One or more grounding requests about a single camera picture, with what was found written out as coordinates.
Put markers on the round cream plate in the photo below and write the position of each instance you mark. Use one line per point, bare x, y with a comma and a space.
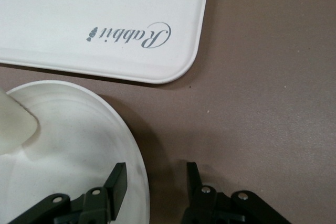
78, 134

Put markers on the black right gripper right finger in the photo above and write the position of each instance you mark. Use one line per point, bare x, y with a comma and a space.
207, 205

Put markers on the cream rabbit print tray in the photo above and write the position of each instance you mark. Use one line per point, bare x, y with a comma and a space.
78, 11

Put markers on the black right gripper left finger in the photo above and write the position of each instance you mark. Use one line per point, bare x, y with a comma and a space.
94, 203

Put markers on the white steamed bun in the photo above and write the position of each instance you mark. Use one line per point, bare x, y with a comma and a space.
15, 127

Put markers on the brown table mat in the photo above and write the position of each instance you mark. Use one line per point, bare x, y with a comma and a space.
262, 90

